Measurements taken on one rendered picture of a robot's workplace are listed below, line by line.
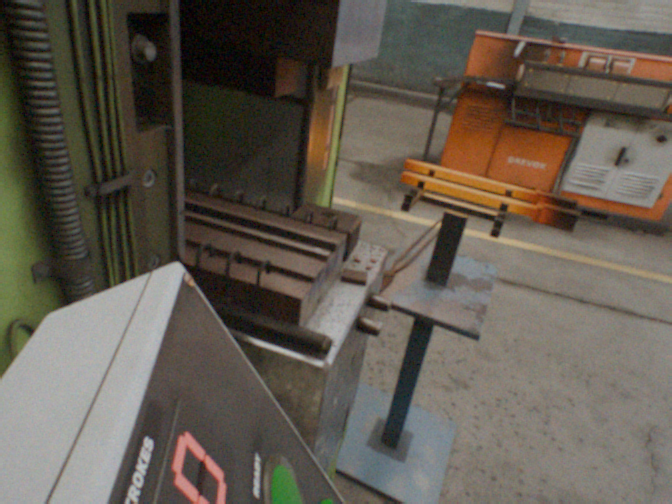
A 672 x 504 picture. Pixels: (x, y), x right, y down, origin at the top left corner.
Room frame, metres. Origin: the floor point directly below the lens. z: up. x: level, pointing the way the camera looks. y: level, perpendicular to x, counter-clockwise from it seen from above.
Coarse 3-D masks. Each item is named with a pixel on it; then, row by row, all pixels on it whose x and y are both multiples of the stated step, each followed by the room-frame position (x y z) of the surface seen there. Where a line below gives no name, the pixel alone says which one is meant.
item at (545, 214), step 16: (416, 176) 1.17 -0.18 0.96; (448, 192) 1.13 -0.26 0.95; (464, 192) 1.12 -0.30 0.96; (480, 192) 1.12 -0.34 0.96; (512, 208) 1.08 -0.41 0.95; (528, 208) 1.07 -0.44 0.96; (544, 208) 1.06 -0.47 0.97; (560, 208) 1.07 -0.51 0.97; (544, 224) 1.06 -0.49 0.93; (560, 224) 1.05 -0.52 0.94
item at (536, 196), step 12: (408, 168) 1.29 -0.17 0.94; (420, 168) 1.28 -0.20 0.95; (432, 168) 1.27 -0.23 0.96; (444, 168) 1.28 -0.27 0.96; (456, 180) 1.25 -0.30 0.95; (468, 180) 1.24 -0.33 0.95; (480, 180) 1.23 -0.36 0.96; (492, 180) 1.24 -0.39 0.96; (504, 192) 1.20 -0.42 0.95; (516, 192) 1.19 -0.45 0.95; (528, 192) 1.19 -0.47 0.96; (540, 192) 1.18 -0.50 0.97; (552, 204) 1.17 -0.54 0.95; (564, 204) 1.16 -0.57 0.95; (576, 204) 1.15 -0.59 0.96
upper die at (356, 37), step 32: (192, 0) 0.55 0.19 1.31; (224, 0) 0.54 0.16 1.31; (256, 0) 0.53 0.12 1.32; (288, 0) 0.52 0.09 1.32; (320, 0) 0.51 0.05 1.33; (352, 0) 0.55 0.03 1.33; (384, 0) 0.69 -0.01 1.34; (192, 32) 0.55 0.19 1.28; (224, 32) 0.54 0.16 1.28; (256, 32) 0.53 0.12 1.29; (288, 32) 0.52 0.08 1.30; (320, 32) 0.51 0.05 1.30; (352, 32) 0.56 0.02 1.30; (320, 64) 0.51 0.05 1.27
